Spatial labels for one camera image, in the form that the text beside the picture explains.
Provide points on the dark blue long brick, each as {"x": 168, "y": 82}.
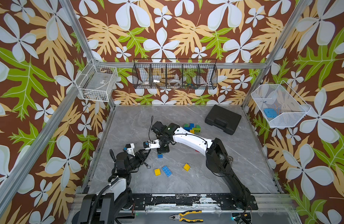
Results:
{"x": 191, "y": 126}

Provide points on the white wire basket left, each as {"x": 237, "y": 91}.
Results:
{"x": 96, "y": 82}

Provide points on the light blue long brick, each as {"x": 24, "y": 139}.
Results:
{"x": 167, "y": 171}

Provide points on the white wire basket right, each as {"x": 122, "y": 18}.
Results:
{"x": 290, "y": 106}

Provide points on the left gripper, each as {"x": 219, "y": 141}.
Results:
{"x": 142, "y": 156}

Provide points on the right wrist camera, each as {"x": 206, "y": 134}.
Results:
{"x": 151, "y": 144}

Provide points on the blue object in basket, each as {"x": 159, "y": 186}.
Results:
{"x": 270, "y": 113}

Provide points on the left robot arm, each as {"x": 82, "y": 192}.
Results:
{"x": 104, "y": 207}

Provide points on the black plastic tool case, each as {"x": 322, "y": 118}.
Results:
{"x": 223, "y": 119}

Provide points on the white wire basket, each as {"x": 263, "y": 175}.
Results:
{"x": 96, "y": 82}
{"x": 290, "y": 106}

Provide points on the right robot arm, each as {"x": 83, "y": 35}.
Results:
{"x": 217, "y": 159}

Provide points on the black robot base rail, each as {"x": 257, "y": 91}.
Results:
{"x": 220, "y": 201}

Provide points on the black wire basket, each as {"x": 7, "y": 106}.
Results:
{"x": 165, "y": 73}

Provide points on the small electronics board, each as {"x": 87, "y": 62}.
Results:
{"x": 242, "y": 218}

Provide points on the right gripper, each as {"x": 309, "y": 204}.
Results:
{"x": 163, "y": 147}

